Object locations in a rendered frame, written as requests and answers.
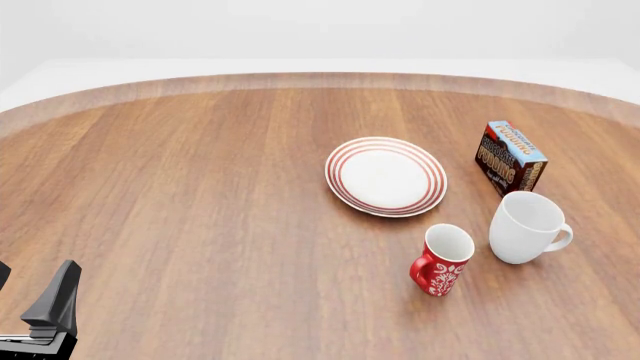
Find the white plate with red rings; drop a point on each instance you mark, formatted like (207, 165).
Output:
(385, 176)

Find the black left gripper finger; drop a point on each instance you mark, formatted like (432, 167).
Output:
(56, 296)
(3, 273)

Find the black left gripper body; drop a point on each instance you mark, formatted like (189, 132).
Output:
(37, 345)

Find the chocolate pudding box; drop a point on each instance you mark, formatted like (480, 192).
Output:
(510, 159)

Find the red mug with white pattern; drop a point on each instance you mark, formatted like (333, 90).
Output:
(444, 258)

